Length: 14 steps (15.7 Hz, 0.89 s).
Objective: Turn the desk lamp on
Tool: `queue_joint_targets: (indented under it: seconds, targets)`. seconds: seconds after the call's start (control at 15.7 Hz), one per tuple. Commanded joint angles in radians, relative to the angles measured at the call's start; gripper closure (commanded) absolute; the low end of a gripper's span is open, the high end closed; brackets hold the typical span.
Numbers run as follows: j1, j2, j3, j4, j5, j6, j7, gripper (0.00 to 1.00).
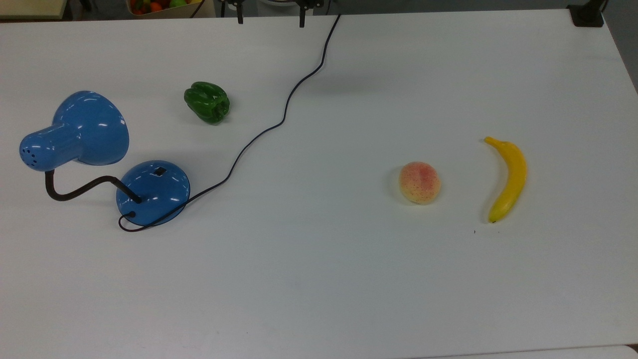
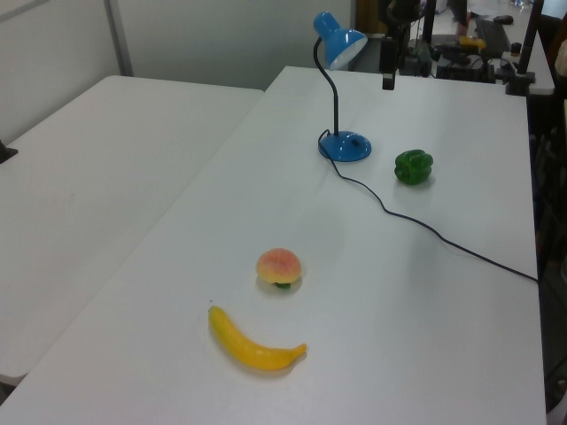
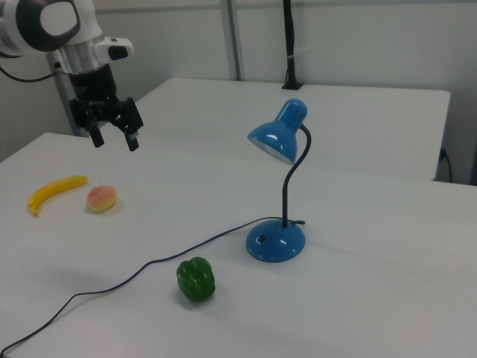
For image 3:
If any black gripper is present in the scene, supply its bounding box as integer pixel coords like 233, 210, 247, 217
69, 63, 145, 152

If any blue desk lamp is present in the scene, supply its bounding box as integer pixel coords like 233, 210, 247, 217
245, 98, 310, 263

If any pink toy peach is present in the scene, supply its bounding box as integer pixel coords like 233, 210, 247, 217
86, 185, 119, 214

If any yellow toy banana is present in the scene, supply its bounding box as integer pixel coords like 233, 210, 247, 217
28, 175, 90, 218

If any green toy bell pepper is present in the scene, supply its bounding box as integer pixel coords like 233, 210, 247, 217
176, 257, 217, 304

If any black clamp pole stand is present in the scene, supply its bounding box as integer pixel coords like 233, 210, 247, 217
281, 0, 303, 90

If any grey metal frame post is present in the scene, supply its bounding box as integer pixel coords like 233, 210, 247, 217
46, 51, 90, 137

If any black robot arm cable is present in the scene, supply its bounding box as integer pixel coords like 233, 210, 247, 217
0, 48, 63, 83

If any grey wall partition post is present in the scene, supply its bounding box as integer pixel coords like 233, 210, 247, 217
219, 0, 247, 81

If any black lamp power cable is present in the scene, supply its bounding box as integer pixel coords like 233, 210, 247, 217
0, 217, 307, 357

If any wall outlet with cable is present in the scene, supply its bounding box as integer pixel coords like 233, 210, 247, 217
439, 147, 454, 183

